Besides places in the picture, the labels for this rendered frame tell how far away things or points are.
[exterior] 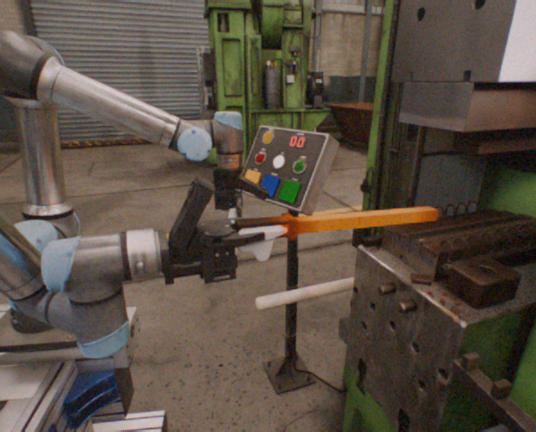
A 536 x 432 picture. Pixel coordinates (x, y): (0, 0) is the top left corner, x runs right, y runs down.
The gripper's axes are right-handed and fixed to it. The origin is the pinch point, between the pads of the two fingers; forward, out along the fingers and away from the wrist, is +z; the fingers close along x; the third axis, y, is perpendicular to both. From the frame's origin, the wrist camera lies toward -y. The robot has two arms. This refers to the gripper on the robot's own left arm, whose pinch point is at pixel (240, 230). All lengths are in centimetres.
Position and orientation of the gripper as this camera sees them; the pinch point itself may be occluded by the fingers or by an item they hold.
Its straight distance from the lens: 106.5
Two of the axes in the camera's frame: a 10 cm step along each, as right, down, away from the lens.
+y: -9.9, 0.4, -1.0
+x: 1.1, 3.7, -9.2
